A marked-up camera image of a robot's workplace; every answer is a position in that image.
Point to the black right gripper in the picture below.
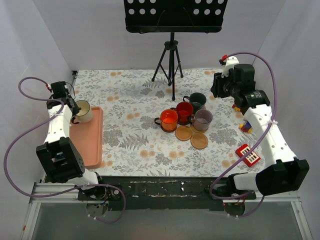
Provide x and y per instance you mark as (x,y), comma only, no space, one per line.
(216,86)

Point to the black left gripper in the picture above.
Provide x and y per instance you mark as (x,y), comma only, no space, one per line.
(74,109)

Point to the cream white cup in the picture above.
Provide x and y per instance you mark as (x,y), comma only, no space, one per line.
(85,113)

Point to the dark green cup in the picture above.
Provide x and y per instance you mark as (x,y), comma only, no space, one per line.
(197,100)

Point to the lilac purple cup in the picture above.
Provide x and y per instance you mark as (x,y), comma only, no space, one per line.
(201,120)

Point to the red cup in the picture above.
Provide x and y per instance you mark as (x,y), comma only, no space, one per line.
(184,110)

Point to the woven rattan coaster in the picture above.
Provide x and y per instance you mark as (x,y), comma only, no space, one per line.
(193,128)

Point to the light wooden coaster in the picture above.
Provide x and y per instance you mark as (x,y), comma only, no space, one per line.
(183,133)
(199,141)

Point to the orange cup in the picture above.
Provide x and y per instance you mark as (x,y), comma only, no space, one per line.
(168,120)

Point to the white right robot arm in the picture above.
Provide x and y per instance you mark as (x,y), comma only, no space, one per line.
(283,172)

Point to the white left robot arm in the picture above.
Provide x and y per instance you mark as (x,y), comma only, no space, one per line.
(58,155)

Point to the toy car with yellow block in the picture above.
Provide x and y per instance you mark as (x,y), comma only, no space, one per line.
(237,109)

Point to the blue green purple block toy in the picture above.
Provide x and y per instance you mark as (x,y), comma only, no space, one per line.
(245,127)

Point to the pink plastic tray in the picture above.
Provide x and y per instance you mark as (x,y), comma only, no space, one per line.
(88,139)

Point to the red toy window block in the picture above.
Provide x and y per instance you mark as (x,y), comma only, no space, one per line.
(251,159)

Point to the black music stand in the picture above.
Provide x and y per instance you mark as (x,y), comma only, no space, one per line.
(174,16)

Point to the floral patterned table mat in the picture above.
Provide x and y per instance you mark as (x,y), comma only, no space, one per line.
(133,145)

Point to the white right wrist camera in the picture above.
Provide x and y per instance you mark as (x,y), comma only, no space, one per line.
(228,62)

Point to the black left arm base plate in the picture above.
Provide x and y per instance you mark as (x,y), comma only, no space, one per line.
(100,192)

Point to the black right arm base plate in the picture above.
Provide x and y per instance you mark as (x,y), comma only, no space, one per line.
(228,192)

